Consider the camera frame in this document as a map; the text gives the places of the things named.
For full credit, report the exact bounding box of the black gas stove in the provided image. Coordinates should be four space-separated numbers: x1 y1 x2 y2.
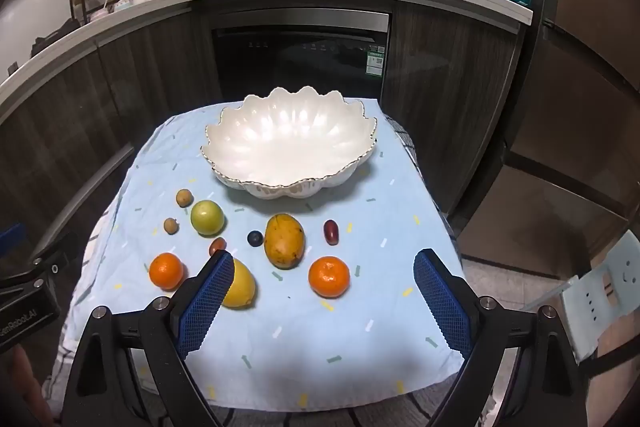
30 19 81 58

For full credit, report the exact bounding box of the green apple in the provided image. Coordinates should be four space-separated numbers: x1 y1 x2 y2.
190 200 225 236

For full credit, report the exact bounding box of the yellow lemon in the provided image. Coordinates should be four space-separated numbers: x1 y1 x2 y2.
221 257 257 309

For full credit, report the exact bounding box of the dark steel refrigerator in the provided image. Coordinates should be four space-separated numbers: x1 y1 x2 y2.
505 0 640 268

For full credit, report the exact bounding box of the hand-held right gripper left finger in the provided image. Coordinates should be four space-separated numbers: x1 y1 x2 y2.
60 249 236 427

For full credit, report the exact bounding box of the person's left forearm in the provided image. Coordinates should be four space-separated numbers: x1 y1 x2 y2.
0 344 53 427

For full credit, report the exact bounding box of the checked white under cloth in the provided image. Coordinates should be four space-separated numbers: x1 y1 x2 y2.
42 114 456 408

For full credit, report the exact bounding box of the light blue small chair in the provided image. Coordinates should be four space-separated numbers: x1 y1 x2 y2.
560 229 640 363

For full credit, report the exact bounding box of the orange tangerine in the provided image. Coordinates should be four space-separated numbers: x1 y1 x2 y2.
308 256 350 299
148 252 185 290

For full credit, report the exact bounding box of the yellow mango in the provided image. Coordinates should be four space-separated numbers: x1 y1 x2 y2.
264 213 306 270

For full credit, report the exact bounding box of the white scalloped bowl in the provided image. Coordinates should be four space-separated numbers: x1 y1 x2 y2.
200 87 378 200

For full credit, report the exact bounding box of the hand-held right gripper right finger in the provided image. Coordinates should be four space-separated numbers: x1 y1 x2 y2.
412 248 596 427

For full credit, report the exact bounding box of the black built-in dishwasher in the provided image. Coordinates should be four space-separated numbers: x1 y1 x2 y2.
210 11 391 105

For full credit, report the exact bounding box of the light blue patterned tablecloth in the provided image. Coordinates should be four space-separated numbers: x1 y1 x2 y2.
42 99 466 413

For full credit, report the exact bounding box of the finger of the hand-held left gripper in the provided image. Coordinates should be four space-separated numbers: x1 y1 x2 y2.
0 222 82 288

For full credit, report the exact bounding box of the dark wood base cabinet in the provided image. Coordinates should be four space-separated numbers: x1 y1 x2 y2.
0 0 221 258
382 0 526 218

